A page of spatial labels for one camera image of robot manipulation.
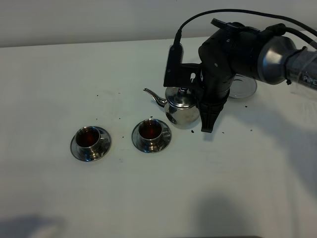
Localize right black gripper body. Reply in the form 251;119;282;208
198;29;242;103

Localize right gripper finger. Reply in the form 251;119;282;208
200;100;226;132

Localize stainless steel teapot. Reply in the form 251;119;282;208
143;87;200;129

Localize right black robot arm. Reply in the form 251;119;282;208
197;22;317;133

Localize steel teapot saucer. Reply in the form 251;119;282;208
229;74;257;99

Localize right stainless steel teacup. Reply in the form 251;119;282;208
138;119;171;146

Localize stainless steel teacup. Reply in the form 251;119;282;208
74;126;102;151
138;119;171;146

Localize left stainless steel teacup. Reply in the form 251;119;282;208
74;126;102;151

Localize right steel cup saucer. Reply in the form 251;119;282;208
131;122;169;153

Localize steel cup saucer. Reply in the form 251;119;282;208
70;126;111;162
131;122;169;153

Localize left steel cup saucer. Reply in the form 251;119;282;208
70;126;111;162

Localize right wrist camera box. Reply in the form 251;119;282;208
163;43;201;89

